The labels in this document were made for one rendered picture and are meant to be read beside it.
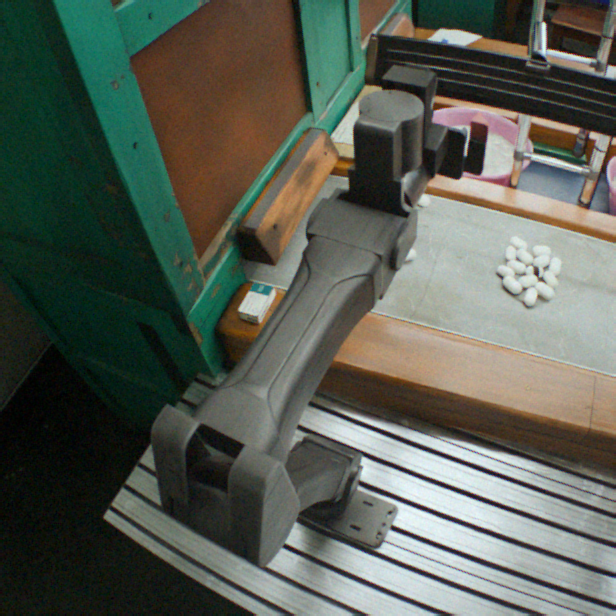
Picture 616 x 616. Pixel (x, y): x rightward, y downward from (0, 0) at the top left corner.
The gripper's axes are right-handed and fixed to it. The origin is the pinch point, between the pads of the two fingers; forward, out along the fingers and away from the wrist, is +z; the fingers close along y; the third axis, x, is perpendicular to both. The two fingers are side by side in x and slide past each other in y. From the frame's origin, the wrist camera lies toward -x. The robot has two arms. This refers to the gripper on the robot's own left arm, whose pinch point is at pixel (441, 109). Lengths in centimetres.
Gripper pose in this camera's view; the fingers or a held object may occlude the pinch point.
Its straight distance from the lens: 64.6
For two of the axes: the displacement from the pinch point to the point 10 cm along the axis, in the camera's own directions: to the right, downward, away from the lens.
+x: 1.0, 6.1, 7.9
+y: -8.8, -3.2, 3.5
